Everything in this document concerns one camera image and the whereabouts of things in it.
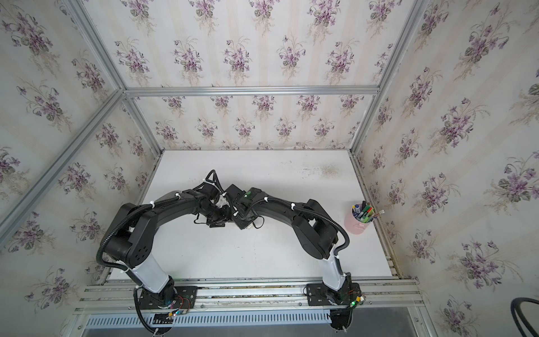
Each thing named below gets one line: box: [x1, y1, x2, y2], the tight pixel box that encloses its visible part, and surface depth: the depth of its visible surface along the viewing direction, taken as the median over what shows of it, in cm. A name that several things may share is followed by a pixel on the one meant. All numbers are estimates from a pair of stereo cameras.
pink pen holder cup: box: [343, 202, 376, 235], surface depth 86 cm
